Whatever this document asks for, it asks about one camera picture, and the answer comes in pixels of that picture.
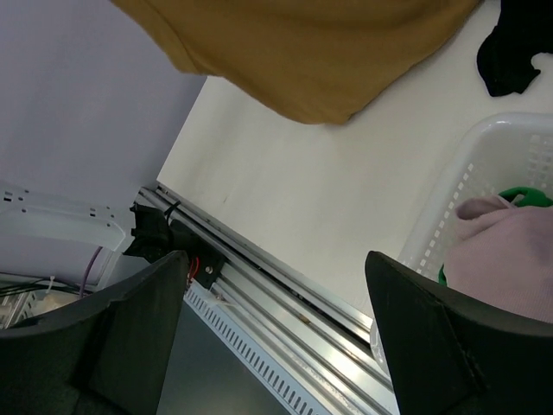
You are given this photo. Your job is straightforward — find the white slotted cable duct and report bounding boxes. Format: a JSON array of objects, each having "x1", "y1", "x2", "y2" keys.
[{"x1": 184, "y1": 287, "x2": 327, "y2": 414}]

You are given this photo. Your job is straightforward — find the brown tank top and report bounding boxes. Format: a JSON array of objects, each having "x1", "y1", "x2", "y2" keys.
[{"x1": 118, "y1": 0, "x2": 476, "y2": 125}]

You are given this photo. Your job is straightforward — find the black tank top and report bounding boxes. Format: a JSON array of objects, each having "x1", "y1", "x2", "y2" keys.
[{"x1": 476, "y1": 0, "x2": 552, "y2": 97}]

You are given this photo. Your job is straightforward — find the green tank top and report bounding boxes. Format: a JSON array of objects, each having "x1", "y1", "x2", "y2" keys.
[{"x1": 436, "y1": 185, "x2": 553, "y2": 289}]

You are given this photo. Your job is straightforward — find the white plastic basket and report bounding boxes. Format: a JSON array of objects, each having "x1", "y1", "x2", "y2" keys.
[{"x1": 398, "y1": 113, "x2": 552, "y2": 288}]

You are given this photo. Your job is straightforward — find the mauve tank top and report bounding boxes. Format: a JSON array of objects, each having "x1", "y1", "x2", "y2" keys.
[{"x1": 438, "y1": 207, "x2": 552, "y2": 323}]

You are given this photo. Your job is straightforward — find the aluminium mounting rail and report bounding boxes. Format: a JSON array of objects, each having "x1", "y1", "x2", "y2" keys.
[{"x1": 139, "y1": 188, "x2": 399, "y2": 414}]

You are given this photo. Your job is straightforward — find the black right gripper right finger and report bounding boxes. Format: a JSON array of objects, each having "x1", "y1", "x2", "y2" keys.
[{"x1": 365, "y1": 252, "x2": 552, "y2": 414}]

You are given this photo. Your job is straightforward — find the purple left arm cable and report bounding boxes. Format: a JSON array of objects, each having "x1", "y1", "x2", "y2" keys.
[{"x1": 77, "y1": 246, "x2": 105, "y2": 299}]

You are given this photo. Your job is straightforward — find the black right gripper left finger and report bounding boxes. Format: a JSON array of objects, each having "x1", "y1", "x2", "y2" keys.
[{"x1": 1, "y1": 251, "x2": 189, "y2": 414}]

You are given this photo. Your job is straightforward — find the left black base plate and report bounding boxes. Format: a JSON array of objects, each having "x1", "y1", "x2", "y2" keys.
[{"x1": 169, "y1": 220, "x2": 226, "y2": 290}]

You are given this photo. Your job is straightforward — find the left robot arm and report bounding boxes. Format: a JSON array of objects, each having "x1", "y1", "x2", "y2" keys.
[{"x1": 1, "y1": 181, "x2": 199, "y2": 263}]

